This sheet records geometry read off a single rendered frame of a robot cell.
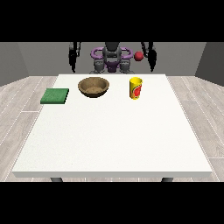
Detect green square pad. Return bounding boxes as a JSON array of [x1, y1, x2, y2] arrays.
[[39, 87, 70, 105]]

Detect grey robot trunk purple rings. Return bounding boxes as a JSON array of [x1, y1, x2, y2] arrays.
[[89, 42, 135, 74]]

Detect yellow cup with melon print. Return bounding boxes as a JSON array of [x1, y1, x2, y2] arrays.
[[129, 76, 144, 101]]

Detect small red ball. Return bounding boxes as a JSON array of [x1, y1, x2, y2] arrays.
[[134, 51, 144, 62]]

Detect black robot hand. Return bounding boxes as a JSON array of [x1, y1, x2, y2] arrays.
[[68, 42, 82, 74], [140, 42, 158, 73]]

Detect brown wooden bowl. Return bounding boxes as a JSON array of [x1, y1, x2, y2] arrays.
[[77, 76, 110, 99]]

